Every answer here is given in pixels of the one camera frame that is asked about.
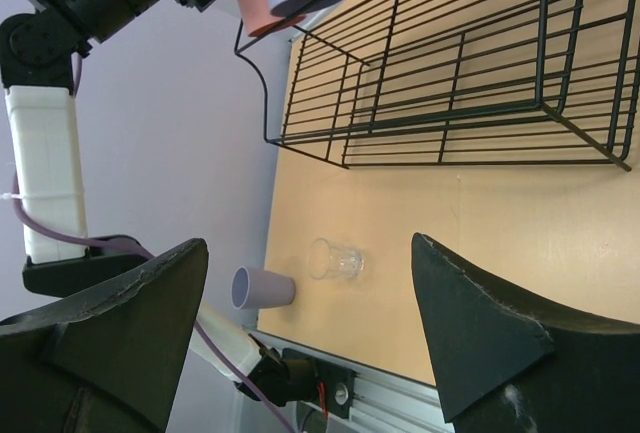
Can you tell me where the aluminium front rail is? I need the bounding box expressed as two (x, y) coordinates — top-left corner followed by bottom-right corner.
(247, 327), (454, 432)

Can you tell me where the clear glass cup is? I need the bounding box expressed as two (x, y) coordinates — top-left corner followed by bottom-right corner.
(307, 238), (364, 280)

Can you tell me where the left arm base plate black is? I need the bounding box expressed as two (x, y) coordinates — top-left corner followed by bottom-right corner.
(282, 348), (355, 419)

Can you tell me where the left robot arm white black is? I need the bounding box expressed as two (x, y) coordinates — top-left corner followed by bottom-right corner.
(1, 0), (214, 279)

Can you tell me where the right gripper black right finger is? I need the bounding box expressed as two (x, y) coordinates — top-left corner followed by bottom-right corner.
(411, 233), (639, 432)

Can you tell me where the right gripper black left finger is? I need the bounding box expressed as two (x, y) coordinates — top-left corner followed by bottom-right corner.
(1, 238), (209, 432)

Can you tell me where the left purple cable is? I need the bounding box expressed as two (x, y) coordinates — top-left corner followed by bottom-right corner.
(10, 52), (296, 433)

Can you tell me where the black wire dish rack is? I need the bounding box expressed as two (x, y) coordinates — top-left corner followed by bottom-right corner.
(263, 0), (639, 170)

